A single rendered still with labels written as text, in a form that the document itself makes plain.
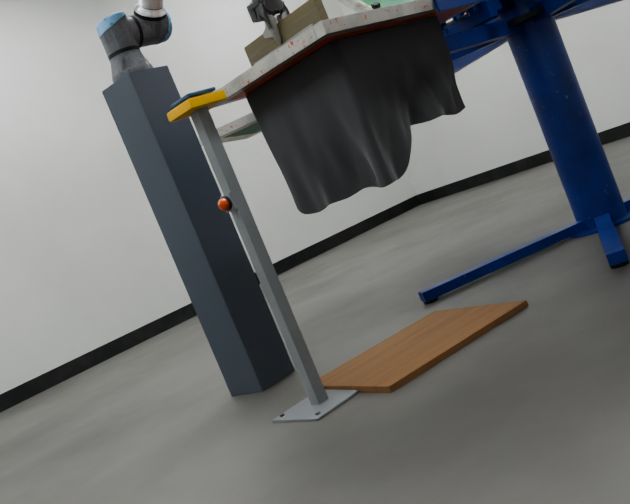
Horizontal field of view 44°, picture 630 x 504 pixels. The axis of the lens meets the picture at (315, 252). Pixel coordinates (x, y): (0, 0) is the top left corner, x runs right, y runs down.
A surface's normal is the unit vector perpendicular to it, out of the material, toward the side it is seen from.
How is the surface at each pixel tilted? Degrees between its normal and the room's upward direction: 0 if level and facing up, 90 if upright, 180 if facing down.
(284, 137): 92
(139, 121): 90
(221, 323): 90
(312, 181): 96
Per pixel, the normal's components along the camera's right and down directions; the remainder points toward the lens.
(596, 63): -0.69, 0.33
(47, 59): 0.62, -0.19
